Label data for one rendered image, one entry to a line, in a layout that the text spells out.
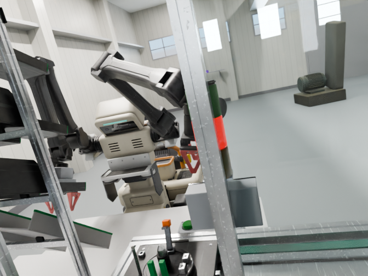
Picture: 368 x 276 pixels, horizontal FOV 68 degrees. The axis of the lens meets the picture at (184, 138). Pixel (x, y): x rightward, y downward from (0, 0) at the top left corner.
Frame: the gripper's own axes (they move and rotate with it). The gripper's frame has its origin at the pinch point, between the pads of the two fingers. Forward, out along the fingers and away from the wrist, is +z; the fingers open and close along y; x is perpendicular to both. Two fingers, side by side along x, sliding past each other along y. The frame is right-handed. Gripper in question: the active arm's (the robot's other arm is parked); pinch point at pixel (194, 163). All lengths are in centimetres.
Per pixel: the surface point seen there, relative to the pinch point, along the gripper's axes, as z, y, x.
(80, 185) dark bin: 2.9, -10.1, 29.9
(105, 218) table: 43, 35, 45
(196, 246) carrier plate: 21.1, -8.8, -1.0
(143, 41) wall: -88, 1055, 277
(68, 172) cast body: -0.4, -9.1, 33.3
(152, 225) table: 37.7, 23.1, 19.5
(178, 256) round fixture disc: 19.7, -14.9, 3.3
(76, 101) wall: 61, 492, 292
